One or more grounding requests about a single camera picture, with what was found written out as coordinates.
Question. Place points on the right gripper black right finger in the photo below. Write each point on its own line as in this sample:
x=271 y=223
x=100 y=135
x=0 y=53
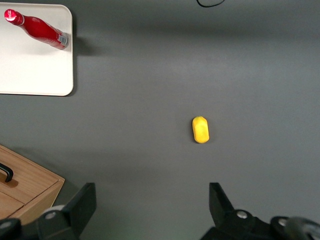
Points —
x=222 y=217

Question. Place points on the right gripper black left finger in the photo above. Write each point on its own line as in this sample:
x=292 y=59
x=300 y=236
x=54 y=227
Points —
x=75 y=212

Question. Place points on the red coke bottle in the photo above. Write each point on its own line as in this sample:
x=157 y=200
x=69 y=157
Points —
x=40 y=30

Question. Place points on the cream white plastic tray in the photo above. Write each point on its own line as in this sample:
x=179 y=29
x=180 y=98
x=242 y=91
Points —
x=32 y=72

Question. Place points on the wooden drawer cabinet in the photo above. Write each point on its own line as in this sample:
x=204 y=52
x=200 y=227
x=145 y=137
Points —
x=32 y=190

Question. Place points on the lower drawer wooden front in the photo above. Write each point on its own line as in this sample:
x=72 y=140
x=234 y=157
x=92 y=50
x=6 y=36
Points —
x=32 y=177

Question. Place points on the drawer wooden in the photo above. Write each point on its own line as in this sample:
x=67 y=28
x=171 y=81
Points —
x=32 y=177
x=8 y=205

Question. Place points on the upper drawer wooden front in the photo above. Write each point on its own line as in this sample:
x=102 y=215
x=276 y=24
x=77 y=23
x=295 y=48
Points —
x=8 y=205

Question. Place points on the yellow lemon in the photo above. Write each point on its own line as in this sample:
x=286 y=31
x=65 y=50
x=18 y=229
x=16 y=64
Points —
x=200 y=130

